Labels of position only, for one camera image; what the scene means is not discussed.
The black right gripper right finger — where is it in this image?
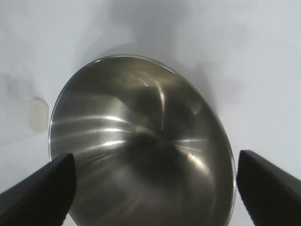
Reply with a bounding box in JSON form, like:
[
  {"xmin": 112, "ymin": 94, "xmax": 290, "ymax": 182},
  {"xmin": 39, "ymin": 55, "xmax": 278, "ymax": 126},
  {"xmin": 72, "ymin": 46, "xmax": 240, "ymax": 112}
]
[{"xmin": 236, "ymin": 150, "xmax": 301, "ymax": 226}]

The stainless steel mixing bowl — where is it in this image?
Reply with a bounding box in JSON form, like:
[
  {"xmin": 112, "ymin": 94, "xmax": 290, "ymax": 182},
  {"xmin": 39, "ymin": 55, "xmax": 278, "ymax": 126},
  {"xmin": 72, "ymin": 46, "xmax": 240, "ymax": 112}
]
[{"xmin": 48, "ymin": 54, "xmax": 237, "ymax": 226}]

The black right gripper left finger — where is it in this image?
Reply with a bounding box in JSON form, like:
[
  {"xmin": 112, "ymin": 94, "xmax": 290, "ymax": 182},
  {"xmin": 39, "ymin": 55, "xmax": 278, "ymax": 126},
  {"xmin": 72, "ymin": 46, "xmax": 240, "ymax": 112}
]
[{"xmin": 0, "ymin": 153, "xmax": 77, "ymax": 226}]

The translucent plastic measuring cup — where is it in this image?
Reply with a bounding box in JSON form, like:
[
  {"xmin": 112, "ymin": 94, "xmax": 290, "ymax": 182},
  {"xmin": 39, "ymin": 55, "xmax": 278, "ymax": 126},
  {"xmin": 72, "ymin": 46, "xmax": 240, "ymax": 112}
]
[{"xmin": 30, "ymin": 99, "xmax": 49, "ymax": 132}]

